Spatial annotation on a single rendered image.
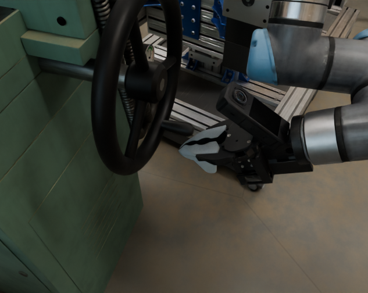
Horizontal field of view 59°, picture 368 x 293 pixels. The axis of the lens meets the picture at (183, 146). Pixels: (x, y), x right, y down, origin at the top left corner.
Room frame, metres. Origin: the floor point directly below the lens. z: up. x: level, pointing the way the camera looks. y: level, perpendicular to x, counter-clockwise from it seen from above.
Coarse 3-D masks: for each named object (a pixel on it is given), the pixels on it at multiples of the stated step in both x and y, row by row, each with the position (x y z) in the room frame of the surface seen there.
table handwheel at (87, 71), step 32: (128, 0) 0.36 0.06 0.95; (160, 0) 0.47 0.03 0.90; (128, 32) 0.33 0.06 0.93; (64, 64) 0.42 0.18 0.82; (96, 64) 0.30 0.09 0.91; (160, 64) 0.40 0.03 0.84; (96, 96) 0.28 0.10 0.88; (128, 96) 0.37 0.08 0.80; (160, 96) 0.38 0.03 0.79; (96, 128) 0.26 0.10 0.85; (160, 128) 0.41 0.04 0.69; (128, 160) 0.29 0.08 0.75
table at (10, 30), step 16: (0, 16) 0.42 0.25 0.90; (16, 16) 0.43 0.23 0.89; (0, 32) 0.39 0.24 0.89; (16, 32) 0.42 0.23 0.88; (32, 32) 0.43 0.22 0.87; (96, 32) 0.43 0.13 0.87; (0, 48) 0.38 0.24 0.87; (16, 48) 0.41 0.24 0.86; (32, 48) 0.41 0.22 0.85; (48, 48) 0.40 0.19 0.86; (64, 48) 0.40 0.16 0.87; (80, 48) 0.39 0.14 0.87; (96, 48) 0.43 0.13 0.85; (0, 64) 0.37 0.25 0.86; (80, 64) 0.39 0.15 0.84
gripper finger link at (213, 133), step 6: (222, 126) 0.38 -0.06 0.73; (204, 132) 0.38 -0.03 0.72; (210, 132) 0.37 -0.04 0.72; (216, 132) 0.37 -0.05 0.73; (222, 132) 0.36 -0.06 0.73; (192, 138) 0.37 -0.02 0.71; (198, 138) 0.37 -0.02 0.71; (204, 138) 0.36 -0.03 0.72; (210, 138) 0.36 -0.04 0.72; (216, 138) 0.35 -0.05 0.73; (222, 138) 0.36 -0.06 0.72; (192, 144) 0.37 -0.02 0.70
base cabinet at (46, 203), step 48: (48, 144) 0.38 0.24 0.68; (0, 192) 0.27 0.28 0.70; (48, 192) 0.34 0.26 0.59; (96, 192) 0.45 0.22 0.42; (0, 240) 0.25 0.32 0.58; (48, 240) 0.28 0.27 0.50; (96, 240) 0.39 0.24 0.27; (0, 288) 0.33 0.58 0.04; (48, 288) 0.25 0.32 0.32; (96, 288) 0.32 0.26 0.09
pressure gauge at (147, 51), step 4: (144, 44) 0.69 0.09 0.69; (148, 44) 0.69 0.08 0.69; (144, 48) 0.67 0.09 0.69; (148, 48) 0.68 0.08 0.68; (152, 48) 0.70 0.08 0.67; (148, 52) 0.68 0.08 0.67; (152, 52) 0.70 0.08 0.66; (148, 56) 0.67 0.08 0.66; (152, 56) 0.70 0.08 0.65; (148, 60) 0.67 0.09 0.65; (152, 60) 0.69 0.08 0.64
